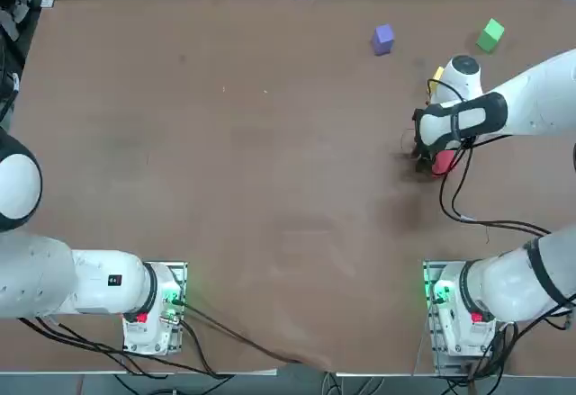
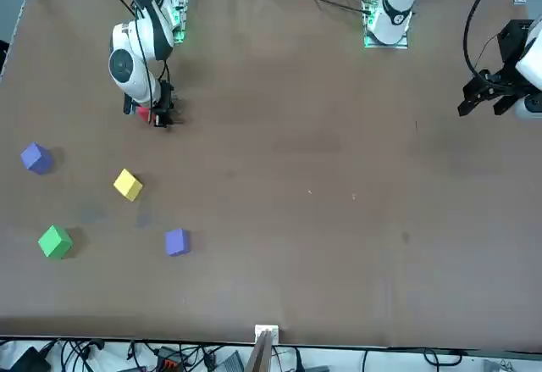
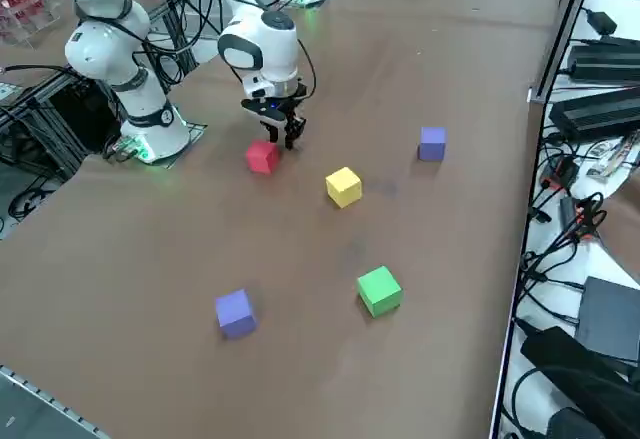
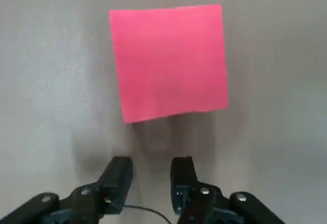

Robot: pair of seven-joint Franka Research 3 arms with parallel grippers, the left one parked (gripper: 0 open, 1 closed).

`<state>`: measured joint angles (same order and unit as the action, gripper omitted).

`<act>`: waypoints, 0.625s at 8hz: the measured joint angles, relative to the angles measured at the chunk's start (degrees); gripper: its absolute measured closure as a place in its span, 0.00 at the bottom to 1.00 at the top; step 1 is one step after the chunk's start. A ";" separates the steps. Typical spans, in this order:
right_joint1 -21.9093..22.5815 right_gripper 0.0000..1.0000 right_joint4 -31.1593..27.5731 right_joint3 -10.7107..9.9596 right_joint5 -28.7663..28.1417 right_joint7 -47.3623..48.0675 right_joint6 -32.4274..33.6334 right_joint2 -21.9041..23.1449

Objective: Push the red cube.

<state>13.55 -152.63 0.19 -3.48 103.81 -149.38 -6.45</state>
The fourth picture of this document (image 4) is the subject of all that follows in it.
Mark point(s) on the red foam cube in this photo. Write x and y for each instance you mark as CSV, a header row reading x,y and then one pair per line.
x,y
168,63

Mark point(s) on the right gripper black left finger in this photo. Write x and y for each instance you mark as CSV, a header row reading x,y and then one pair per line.
x,y
84,201

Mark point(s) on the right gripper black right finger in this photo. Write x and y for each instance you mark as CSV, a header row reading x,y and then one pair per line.
x,y
204,203

